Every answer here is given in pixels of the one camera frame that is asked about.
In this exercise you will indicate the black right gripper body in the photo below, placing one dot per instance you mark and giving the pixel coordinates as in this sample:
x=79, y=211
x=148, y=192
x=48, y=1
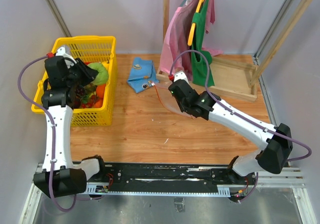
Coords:
x=184, y=108

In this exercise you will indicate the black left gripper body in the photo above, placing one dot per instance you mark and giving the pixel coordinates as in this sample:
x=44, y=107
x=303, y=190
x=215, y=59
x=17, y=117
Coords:
x=73, y=77

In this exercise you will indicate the green cabbage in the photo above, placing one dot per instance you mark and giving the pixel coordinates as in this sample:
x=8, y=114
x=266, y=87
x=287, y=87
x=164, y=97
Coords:
x=102, y=76

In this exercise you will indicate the clear zip bag orange zipper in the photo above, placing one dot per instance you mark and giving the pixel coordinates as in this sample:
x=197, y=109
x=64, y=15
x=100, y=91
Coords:
x=167, y=100

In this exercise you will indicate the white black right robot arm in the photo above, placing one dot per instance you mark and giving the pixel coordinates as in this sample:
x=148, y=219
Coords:
x=273, y=142

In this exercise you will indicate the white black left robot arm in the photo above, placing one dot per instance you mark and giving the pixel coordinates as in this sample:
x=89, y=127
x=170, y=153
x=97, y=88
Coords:
x=59, y=176

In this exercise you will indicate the yellow plastic basket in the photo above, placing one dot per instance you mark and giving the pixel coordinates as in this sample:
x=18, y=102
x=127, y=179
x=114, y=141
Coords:
x=89, y=49

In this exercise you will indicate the green hanging shirt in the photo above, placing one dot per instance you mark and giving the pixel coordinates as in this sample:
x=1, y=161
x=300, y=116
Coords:
x=199, y=67

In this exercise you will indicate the blue cartoon print cloth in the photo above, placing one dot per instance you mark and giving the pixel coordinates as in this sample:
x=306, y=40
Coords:
x=142, y=75

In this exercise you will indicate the pink hanging shirt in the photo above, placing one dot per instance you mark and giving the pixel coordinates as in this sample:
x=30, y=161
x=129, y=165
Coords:
x=177, y=34

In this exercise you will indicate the yellow clothes hanger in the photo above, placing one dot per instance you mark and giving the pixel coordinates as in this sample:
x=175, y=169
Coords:
x=198, y=23

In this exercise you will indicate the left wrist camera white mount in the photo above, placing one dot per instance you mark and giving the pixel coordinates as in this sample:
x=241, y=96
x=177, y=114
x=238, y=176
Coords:
x=65, y=52

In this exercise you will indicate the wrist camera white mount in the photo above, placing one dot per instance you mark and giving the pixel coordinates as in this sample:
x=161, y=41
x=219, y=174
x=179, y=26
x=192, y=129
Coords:
x=65, y=52
x=180, y=75

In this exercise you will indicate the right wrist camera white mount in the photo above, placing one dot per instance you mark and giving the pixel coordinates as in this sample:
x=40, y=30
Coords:
x=180, y=75

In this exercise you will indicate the wooden clothes rack frame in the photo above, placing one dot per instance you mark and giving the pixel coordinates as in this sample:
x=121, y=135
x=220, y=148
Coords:
x=239, y=29

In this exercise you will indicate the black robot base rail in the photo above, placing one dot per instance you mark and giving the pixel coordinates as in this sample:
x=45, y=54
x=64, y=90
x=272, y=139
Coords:
x=176, y=180

